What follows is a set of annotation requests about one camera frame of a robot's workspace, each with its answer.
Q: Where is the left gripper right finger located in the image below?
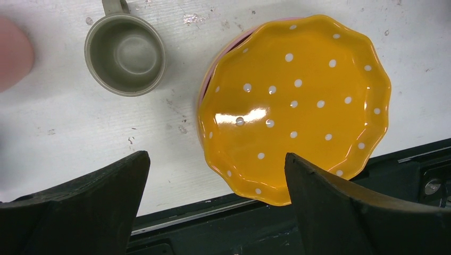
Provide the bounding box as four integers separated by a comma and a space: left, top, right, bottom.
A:
285, 152, 450, 254

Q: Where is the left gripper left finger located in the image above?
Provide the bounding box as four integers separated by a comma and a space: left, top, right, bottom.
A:
1, 151, 151, 254

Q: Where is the yellow polka dot plate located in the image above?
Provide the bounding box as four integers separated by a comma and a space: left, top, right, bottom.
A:
197, 15, 391, 206

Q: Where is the grey ceramic mug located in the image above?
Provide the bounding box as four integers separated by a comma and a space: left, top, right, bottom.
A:
84, 1, 167, 97

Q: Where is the pink cup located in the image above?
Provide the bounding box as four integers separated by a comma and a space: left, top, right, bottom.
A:
1, 16, 35, 92

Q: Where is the pink plate under stack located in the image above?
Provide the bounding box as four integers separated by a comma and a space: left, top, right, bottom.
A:
199, 19, 308, 109

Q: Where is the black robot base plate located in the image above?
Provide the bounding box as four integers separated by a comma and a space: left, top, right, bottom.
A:
127, 138, 451, 255

